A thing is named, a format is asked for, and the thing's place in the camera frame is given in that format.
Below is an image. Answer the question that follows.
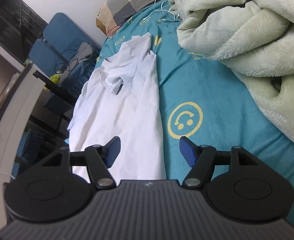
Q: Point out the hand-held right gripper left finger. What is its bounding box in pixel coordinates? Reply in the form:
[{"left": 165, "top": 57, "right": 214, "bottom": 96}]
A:
[{"left": 40, "top": 136, "right": 117, "bottom": 189}]

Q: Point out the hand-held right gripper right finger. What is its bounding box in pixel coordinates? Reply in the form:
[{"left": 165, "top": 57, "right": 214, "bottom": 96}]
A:
[{"left": 179, "top": 136, "right": 259, "bottom": 189}]

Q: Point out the white t-shirt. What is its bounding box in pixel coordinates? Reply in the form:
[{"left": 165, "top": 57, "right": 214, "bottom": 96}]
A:
[{"left": 67, "top": 32, "right": 167, "bottom": 181}]

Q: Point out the teal printed bed sheet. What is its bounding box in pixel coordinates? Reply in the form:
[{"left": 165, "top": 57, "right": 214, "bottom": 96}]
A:
[{"left": 64, "top": 0, "right": 294, "bottom": 230}]

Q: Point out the white table with black legs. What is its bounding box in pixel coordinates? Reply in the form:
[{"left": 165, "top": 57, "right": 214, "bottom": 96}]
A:
[{"left": 0, "top": 64, "right": 75, "bottom": 232}]

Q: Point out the narrow blue covered chair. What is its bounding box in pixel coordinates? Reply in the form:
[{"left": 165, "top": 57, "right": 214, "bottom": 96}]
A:
[{"left": 28, "top": 39, "right": 74, "bottom": 80}]

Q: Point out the wide blue covered chair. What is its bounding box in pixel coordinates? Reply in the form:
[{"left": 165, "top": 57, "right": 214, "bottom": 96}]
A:
[{"left": 42, "top": 12, "right": 103, "bottom": 85}]

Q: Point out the green fleece blanket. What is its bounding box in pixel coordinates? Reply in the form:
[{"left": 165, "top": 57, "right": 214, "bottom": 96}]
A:
[{"left": 168, "top": 0, "right": 294, "bottom": 153}]

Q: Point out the plaid pillow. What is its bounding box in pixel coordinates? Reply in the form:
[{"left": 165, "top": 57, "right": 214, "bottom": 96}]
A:
[{"left": 96, "top": 0, "right": 174, "bottom": 36}]

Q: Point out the dark barred window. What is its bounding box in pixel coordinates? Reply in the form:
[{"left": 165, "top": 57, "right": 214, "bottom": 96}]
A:
[{"left": 0, "top": 0, "right": 48, "bottom": 64}]

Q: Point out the black cable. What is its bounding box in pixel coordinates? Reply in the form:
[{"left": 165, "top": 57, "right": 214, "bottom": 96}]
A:
[{"left": 54, "top": 48, "right": 80, "bottom": 75}]

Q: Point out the white charging cable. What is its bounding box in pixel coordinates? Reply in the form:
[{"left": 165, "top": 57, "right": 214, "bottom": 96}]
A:
[{"left": 141, "top": 0, "right": 180, "bottom": 23}]

